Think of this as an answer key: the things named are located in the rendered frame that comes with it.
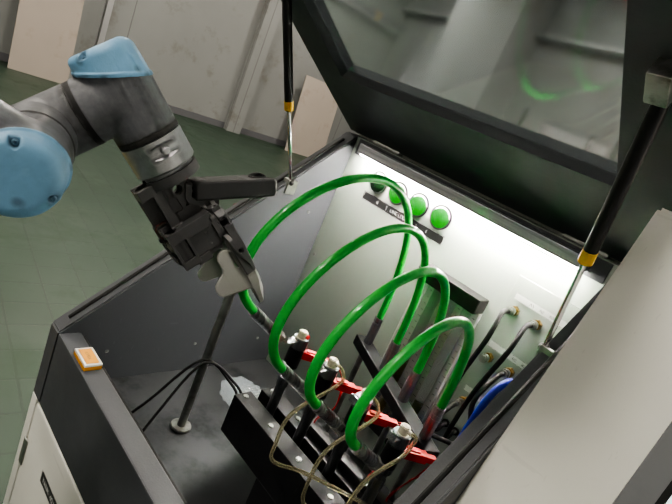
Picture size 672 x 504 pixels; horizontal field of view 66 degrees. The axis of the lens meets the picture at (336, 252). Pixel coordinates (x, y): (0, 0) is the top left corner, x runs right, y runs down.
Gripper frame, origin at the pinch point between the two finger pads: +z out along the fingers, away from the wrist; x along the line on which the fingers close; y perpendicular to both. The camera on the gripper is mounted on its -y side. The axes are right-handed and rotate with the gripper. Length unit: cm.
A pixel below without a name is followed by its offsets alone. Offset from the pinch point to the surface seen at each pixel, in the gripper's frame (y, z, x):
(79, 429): 32.4, 14.1, -19.3
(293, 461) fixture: 8.7, 28.5, 3.3
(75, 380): 28.9, 8.4, -23.6
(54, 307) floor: 46, 62, -219
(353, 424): 2.4, 11.4, 21.9
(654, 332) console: -30, 14, 39
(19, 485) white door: 51, 29, -40
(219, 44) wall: -364, 34, -903
